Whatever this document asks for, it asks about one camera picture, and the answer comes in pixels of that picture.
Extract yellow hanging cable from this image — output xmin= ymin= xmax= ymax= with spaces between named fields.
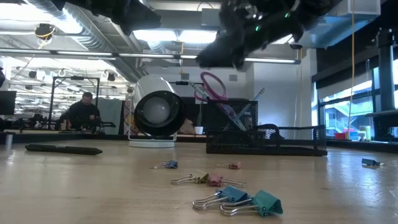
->
xmin=346 ymin=0 xmax=356 ymax=141

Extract black rack frame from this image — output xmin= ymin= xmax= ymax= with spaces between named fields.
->
xmin=48 ymin=75 xmax=101 ymax=131

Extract black monitor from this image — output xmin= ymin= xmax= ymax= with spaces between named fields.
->
xmin=0 ymin=90 xmax=17 ymax=116

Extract silver ventilation duct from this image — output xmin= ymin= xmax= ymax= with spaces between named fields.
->
xmin=27 ymin=0 xmax=147 ymax=82

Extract grey partition panel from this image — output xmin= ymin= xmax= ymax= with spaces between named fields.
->
xmin=98 ymin=97 xmax=124 ymax=135

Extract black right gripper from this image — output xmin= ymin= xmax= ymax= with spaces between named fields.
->
xmin=195 ymin=0 xmax=305 ymax=72

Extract teal binder clip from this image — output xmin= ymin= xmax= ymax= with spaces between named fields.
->
xmin=220 ymin=190 xmax=284 ymax=218

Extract pink binder clip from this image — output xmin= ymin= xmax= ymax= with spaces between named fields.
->
xmin=207 ymin=173 xmax=248 ymax=189
xmin=216 ymin=161 xmax=242 ymax=170

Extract yellow-green roll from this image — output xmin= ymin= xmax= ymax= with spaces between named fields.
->
xmin=359 ymin=124 xmax=373 ymax=141

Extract white cylindrical desk lamp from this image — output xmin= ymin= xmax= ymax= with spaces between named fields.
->
xmin=127 ymin=74 xmax=187 ymax=149

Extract yellow binder clip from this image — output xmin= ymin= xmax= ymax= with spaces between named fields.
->
xmin=170 ymin=173 xmax=210 ymax=185

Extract purple-handled scissors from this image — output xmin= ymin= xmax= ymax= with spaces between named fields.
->
xmin=193 ymin=72 xmax=230 ymax=103

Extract black mesh desk organizer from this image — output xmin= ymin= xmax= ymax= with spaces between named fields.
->
xmin=205 ymin=98 xmax=328 ymax=157

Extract grey pencil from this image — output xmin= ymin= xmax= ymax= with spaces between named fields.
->
xmin=229 ymin=87 xmax=266 ymax=130

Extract long ceiling light bar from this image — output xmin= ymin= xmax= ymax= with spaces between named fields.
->
xmin=0 ymin=47 xmax=302 ymax=65

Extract black table frame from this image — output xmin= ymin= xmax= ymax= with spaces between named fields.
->
xmin=0 ymin=130 xmax=398 ymax=154

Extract blue binder clip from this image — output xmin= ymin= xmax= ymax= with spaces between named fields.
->
xmin=192 ymin=185 xmax=252 ymax=211
xmin=361 ymin=157 xmax=385 ymax=167
xmin=149 ymin=159 xmax=179 ymax=170

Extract teal pencil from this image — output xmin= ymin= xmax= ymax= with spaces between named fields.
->
xmin=188 ymin=80 xmax=247 ymax=132

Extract patterned wall hanging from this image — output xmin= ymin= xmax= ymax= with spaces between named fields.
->
xmin=123 ymin=98 xmax=139 ymax=136

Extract black column post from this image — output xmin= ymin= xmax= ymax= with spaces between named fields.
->
xmin=365 ymin=27 xmax=398 ymax=143

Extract person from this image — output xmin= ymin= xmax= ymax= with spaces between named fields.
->
xmin=58 ymin=91 xmax=102 ymax=131

